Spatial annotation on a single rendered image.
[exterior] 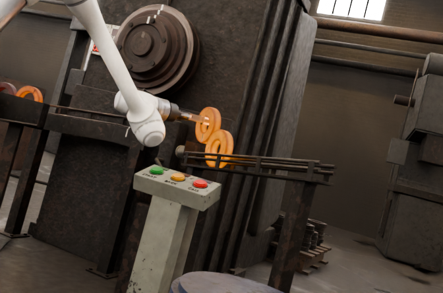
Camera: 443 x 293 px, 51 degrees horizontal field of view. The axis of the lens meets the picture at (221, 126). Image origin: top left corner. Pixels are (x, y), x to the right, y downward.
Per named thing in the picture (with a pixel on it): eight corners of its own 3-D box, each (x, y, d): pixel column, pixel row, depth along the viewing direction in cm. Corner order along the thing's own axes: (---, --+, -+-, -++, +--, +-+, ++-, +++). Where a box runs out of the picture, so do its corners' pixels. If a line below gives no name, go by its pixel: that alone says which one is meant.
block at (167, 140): (163, 168, 230) (176, 121, 231) (177, 172, 227) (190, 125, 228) (153, 166, 220) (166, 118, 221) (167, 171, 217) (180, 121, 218)
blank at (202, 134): (205, 109, 204) (198, 107, 202) (224, 107, 191) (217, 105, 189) (198, 143, 202) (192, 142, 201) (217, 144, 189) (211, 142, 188)
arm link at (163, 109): (155, 120, 178) (169, 123, 181) (160, 97, 178) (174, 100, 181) (146, 118, 186) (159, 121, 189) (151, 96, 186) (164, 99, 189)
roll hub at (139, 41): (116, 69, 232) (130, 16, 234) (163, 79, 221) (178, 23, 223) (109, 66, 227) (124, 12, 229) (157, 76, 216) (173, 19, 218)
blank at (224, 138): (211, 138, 194) (204, 136, 192) (233, 125, 183) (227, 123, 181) (210, 173, 188) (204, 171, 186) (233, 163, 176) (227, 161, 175)
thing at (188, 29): (107, 88, 245) (131, 4, 247) (184, 106, 227) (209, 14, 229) (100, 86, 239) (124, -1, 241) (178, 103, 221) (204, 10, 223)
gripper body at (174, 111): (159, 119, 188) (179, 124, 193) (168, 121, 181) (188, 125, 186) (163, 101, 189) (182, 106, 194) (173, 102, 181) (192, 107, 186)
